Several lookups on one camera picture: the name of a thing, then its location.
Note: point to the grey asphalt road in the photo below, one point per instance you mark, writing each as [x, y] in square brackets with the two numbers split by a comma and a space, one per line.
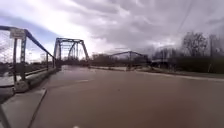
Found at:
[126, 100]

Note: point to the blue steel truss bridge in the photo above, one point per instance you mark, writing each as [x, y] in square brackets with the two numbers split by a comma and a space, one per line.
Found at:
[69, 50]

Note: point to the row of bare trees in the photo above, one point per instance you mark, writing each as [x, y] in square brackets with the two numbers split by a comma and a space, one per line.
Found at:
[186, 55]

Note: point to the grass verge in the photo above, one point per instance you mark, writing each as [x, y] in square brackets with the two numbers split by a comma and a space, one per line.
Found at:
[186, 74]

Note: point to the concrete kerb barrier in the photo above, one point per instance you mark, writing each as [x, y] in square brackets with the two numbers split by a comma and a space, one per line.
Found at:
[36, 78]

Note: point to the blue metal railing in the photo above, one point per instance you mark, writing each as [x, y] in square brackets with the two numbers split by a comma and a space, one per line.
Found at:
[33, 50]

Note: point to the white sign on pole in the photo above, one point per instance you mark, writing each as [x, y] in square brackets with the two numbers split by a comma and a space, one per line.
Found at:
[17, 33]

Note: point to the pale concrete sidewalk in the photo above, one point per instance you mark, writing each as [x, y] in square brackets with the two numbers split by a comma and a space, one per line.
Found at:
[20, 108]

